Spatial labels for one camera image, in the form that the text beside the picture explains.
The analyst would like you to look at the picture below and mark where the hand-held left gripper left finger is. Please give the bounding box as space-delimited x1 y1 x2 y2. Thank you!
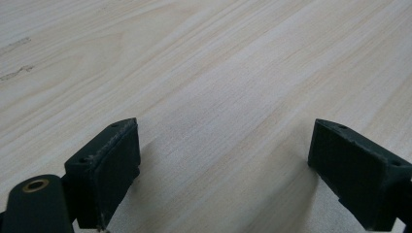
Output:
61 116 142 231

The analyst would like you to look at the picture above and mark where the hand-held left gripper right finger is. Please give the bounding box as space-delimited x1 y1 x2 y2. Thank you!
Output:
307 117 412 232

